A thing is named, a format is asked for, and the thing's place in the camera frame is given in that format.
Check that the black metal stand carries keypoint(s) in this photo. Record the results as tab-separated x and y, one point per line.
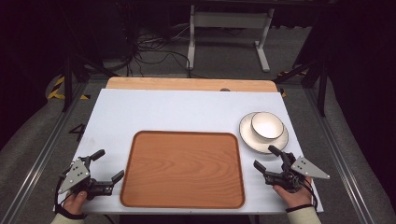
322	90
67	81

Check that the person's right hand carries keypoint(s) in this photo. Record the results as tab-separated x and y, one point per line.
295	199

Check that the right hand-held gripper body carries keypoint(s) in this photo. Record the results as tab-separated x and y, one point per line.
306	169

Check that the aluminium rail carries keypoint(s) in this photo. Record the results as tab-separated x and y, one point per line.
337	149
40	158

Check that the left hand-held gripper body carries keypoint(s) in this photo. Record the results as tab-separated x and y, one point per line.
74	175

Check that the wooden tray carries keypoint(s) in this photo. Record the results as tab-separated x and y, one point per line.
182	169

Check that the white plate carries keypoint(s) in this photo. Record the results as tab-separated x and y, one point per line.
249	135

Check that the white metal stand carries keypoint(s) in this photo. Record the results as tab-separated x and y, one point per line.
229	19

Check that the person's left hand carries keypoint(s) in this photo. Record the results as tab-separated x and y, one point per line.
74	203

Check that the white bowl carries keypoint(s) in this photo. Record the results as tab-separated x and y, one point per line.
267	126

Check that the yellow black floor tape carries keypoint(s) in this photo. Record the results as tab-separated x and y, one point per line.
284	92
57	87

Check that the white board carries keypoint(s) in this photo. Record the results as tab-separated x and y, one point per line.
171	109

